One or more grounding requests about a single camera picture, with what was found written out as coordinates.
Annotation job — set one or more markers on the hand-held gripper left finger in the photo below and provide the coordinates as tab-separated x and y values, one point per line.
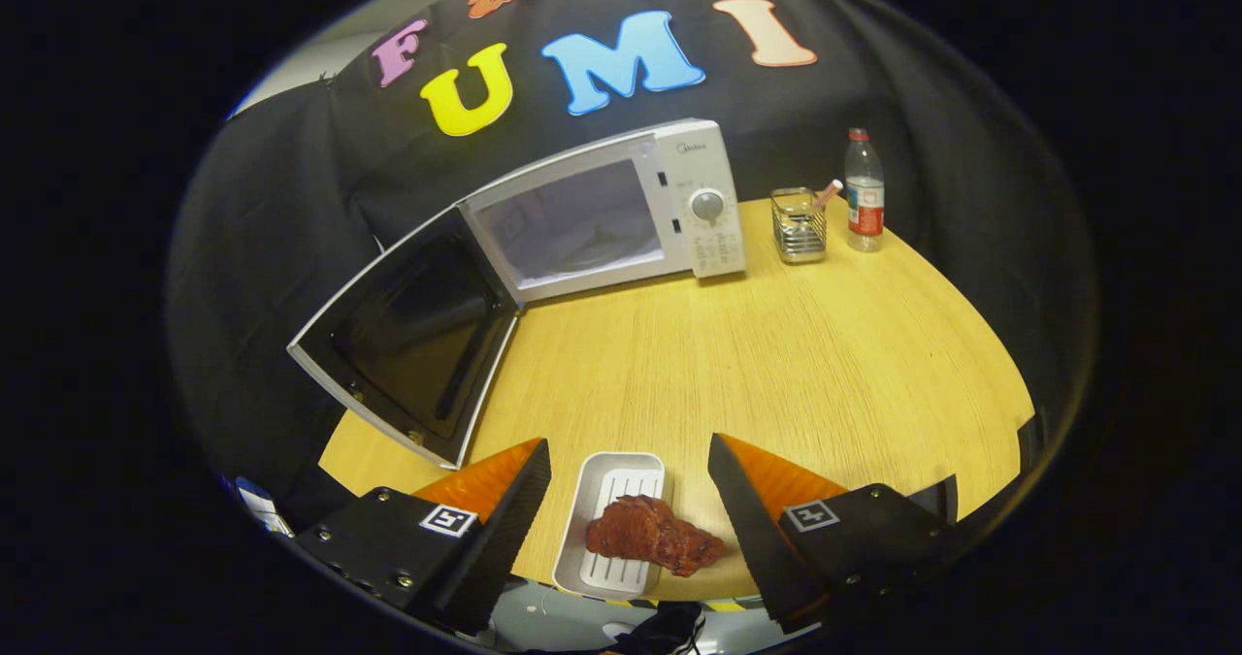
505	539

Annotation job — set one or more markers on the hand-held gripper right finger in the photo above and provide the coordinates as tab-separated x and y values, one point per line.
752	539

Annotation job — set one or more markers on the brown meat piece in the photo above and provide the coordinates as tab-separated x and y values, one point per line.
650	534

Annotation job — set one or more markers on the white toaster oven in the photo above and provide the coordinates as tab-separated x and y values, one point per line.
699	165

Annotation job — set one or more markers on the person's black shoe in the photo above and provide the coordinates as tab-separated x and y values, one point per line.
670	626

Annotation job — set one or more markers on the white ribbed tray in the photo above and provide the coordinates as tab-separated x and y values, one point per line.
621	475

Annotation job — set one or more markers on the white and blue object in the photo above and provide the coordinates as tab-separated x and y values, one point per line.
262	507

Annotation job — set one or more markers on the red white striped stick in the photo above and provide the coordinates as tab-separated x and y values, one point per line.
829	193

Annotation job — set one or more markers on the clear plastic water bottle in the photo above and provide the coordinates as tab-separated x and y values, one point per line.
864	199

